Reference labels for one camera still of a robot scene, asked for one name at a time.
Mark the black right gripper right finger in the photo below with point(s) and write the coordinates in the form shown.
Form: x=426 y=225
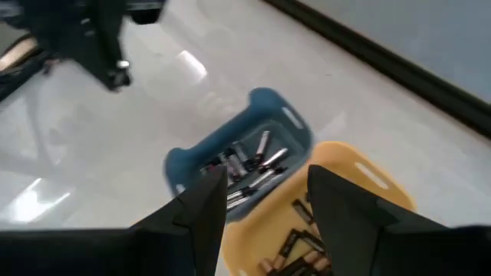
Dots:
x=383 y=249

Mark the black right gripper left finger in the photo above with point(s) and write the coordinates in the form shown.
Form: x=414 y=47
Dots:
x=115 y=253

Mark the silver battery with black cap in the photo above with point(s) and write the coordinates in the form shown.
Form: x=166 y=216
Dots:
x=237 y=203
x=236 y=167
x=274 y=158
x=239 y=194
x=264 y=178
x=262 y=143
x=241 y=152

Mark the dark teal plastic bin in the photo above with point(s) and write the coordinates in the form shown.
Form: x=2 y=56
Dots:
x=230 y=130

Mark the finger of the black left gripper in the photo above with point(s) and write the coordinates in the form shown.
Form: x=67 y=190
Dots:
x=115 y=76

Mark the yellow plastic bin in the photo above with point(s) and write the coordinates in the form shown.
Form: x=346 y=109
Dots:
x=345 y=161

